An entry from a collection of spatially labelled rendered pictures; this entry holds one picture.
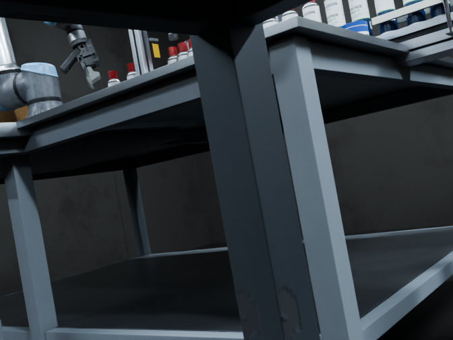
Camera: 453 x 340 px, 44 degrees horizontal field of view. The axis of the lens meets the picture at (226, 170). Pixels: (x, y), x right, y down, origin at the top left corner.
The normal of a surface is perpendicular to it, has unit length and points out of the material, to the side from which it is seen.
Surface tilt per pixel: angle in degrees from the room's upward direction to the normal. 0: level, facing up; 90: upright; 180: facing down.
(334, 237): 90
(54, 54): 90
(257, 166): 90
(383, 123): 90
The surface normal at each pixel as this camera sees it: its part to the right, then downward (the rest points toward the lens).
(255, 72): 0.70, -0.14
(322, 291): -0.60, 0.08
